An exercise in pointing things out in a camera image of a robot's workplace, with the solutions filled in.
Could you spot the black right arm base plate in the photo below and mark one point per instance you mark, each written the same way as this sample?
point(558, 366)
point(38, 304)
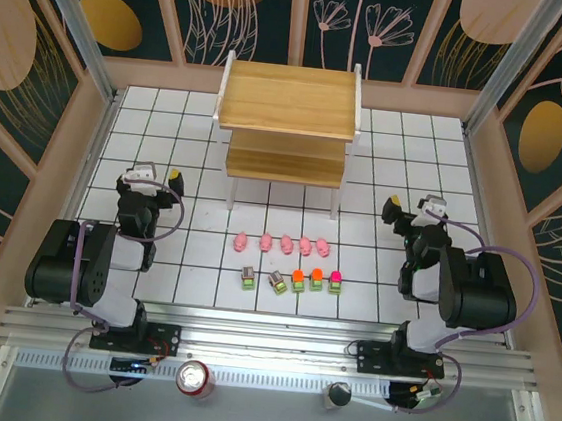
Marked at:
point(371, 356)

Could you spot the green toy truck grey top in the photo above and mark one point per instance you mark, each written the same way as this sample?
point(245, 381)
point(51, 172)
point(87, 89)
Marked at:
point(277, 282)
point(247, 278)

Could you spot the green toy truck magenta top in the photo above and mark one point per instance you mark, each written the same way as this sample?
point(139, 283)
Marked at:
point(336, 282)

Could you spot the green toy truck orange top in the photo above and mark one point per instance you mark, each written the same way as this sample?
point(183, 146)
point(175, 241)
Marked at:
point(316, 280)
point(298, 280)

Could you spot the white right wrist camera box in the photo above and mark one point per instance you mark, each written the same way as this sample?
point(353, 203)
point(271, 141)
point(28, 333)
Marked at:
point(433, 205)

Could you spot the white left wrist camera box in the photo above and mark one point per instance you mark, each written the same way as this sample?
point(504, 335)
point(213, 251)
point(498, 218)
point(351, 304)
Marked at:
point(140, 174)

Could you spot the wooden two-tier shelf white frame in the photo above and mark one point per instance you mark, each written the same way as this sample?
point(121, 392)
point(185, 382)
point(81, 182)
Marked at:
point(288, 95)

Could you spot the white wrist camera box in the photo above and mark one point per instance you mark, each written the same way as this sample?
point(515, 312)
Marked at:
point(140, 174)
point(433, 205)

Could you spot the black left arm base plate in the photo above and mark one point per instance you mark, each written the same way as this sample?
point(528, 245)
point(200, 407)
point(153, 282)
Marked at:
point(167, 337)

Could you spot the black electronics board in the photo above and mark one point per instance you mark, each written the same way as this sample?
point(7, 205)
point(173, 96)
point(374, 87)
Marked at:
point(129, 366)

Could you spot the red soda can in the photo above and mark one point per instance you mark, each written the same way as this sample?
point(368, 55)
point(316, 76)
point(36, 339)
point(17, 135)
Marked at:
point(194, 379)

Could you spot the aluminium mounting rail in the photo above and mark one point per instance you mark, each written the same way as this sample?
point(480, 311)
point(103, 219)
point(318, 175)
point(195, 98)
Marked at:
point(266, 355)

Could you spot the green white electronics board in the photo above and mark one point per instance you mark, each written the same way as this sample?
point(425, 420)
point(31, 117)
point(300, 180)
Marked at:
point(427, 394)

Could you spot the pink plastic pig toy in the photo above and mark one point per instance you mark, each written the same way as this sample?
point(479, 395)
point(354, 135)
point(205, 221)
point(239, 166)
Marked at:
point(322, 248)
point(286, 243)
point(305, 245)
point(266, 242)
point(241, 242)

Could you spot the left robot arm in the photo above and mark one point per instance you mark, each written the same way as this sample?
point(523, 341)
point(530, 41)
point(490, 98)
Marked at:
point(55, 257)

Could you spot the aluminium frame post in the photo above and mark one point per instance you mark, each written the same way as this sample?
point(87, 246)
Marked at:
point(78, 33)
point(507, 63)

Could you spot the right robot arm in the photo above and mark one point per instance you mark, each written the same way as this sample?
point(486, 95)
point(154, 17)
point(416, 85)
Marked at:
point(478, 291)

